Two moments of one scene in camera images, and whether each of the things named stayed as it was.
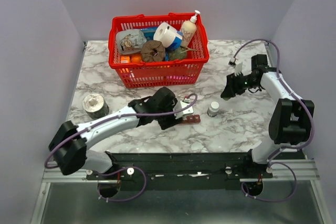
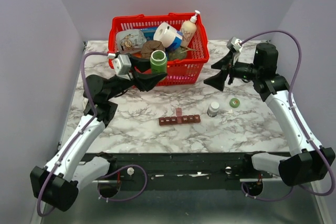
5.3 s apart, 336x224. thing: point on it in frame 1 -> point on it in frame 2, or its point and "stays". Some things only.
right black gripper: x=232 y=86 -> x=218 y=81
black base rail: x=217 y=166 stays
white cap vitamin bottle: x=212 y=110 stays
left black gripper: x=172 y=122 -> x=144 y=82
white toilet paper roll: x=166 y=34 stays
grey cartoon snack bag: x=129 y=41 stays
